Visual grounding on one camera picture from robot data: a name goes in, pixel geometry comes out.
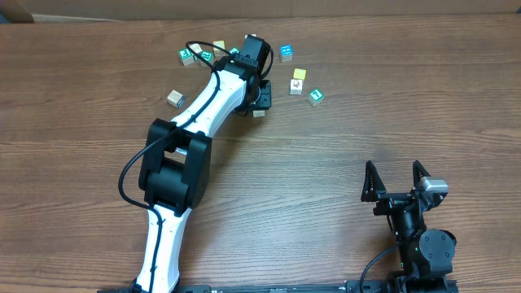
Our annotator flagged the blue picture block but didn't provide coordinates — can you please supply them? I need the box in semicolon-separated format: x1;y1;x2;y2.
279;44;293;62

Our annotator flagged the cardboard backboard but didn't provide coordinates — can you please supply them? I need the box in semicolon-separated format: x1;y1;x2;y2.
1;0;520;23

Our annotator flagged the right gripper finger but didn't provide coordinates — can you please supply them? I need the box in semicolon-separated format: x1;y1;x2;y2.
413;160;431;187
361;160;386;202

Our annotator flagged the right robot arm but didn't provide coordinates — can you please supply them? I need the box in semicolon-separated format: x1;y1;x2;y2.
358;160;458;292

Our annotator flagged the white block red picture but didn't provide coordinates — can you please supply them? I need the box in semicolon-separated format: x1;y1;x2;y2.
290;79;304;95

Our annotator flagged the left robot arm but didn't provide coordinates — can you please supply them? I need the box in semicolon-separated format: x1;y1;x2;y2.
129;35;274;292

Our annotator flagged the yellow top block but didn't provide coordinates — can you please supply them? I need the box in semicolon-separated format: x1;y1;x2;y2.
212;40;226;58

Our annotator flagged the yellow block right side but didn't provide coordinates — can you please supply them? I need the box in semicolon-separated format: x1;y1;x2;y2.
293;68;307;81

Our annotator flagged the white block owl picture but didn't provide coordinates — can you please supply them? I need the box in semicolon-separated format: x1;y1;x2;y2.
252;110;265;118

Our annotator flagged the plain white lettered block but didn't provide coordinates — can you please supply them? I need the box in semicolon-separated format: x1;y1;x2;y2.
190;43;203;54

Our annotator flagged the yellow block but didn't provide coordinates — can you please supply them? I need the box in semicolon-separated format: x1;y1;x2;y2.
212;40;226;58
293;68;307;81

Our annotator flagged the green wheelchair symbol block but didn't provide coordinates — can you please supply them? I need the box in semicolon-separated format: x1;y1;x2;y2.
178;48;195;66

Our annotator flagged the green number seven block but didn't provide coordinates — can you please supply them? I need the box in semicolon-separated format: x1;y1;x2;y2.
308;88;325;107

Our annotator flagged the green letter block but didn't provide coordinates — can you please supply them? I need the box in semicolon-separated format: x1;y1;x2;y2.
199;50;214;66

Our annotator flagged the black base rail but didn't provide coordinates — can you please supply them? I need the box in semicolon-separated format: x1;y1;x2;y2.
97;278;460;293

